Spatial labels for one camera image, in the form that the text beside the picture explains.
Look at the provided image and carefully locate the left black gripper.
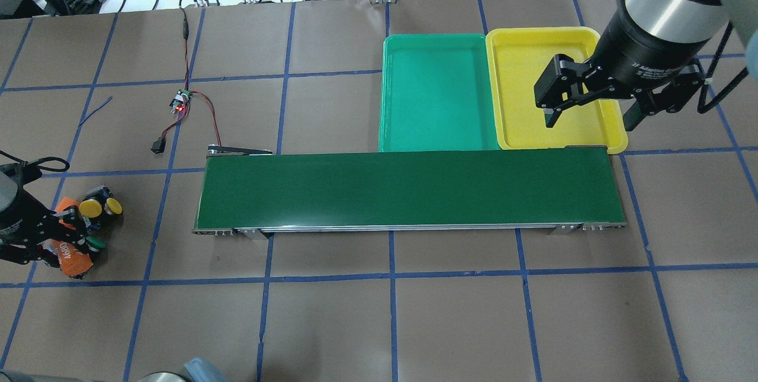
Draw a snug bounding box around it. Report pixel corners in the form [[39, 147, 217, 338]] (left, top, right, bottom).
[[1, 163, 83, 268]]

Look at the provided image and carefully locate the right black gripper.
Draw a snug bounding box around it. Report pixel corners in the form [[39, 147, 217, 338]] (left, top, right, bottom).
[[534, 12, 706, 133]]

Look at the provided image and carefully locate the orange cylinder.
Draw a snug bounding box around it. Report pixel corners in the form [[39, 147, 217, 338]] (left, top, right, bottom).
[[53, 197, 93, 279]]

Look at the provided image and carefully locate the yellow mushroom push button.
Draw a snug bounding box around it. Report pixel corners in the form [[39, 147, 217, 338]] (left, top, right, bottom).
[[78, 185, 115, 232]]

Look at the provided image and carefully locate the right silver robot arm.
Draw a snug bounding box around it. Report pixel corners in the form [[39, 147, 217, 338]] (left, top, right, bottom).
[[534, 0, 757, 131]]

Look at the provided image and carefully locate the green push button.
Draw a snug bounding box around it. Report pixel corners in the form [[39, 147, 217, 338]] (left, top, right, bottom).
[[85, 236, 107, 255]]

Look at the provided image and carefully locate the yellow plastic tray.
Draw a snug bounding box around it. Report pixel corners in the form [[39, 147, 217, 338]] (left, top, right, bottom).
[[486, 27, 629, 155]]

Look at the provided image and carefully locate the green conveyor belt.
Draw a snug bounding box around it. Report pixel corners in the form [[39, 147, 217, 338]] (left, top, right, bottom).
[[192, 147, 627, 235]]

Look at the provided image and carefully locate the green plastic tray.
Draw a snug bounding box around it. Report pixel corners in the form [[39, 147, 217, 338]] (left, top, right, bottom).
[[377, 34, 500, 152]]

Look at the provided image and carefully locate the small green circuit board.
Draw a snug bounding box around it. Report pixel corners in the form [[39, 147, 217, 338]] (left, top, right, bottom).
[[169, 89, 193, 114]]

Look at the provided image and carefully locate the red black wire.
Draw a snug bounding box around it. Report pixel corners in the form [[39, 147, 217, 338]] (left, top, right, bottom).
[[151, 6, 223, 155]]

